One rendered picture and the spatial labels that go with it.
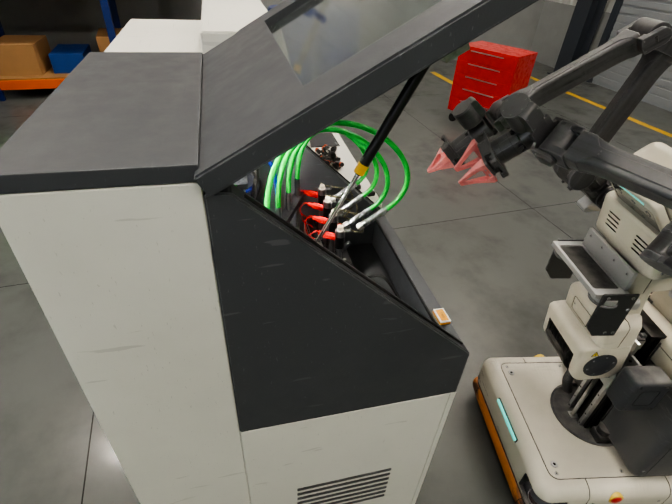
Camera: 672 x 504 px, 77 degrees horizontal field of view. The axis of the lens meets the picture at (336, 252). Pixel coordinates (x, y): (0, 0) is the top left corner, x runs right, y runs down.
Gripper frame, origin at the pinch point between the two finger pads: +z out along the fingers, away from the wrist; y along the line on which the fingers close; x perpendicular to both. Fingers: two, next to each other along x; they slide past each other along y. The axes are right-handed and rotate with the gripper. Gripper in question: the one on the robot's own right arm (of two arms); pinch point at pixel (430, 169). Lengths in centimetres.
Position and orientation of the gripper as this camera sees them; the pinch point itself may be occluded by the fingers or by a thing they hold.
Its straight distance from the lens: 132.3
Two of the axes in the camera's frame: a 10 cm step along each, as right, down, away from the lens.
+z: -7.3, 5.4, 4.3
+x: -0.2, 6.1, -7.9
